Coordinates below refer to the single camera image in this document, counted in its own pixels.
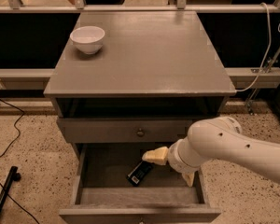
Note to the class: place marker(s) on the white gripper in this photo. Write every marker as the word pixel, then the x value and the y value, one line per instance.
pixel 174 158

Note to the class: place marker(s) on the dark blueberry rxbar wrapper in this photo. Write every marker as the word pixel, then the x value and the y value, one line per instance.
pixel 139 172

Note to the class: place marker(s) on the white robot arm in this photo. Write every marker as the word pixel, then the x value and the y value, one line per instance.
pixel 219 138

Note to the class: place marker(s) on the round brass drawer knob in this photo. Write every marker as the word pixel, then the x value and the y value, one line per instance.
pixel 140 132

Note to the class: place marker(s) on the open grey middle drawer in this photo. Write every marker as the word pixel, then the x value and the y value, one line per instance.
pixel 102 193

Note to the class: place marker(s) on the grey wooden drawer cabinet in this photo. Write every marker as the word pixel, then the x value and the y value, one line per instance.
pixel 152 65

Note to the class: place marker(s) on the closed grey top drawer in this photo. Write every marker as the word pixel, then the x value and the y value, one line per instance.
pixel 123 130

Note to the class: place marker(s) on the white ceramic bowl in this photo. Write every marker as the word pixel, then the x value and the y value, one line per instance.
pixel 88 39

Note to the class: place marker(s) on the black stand leg with wheel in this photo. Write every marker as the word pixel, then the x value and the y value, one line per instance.
pixel 12 176

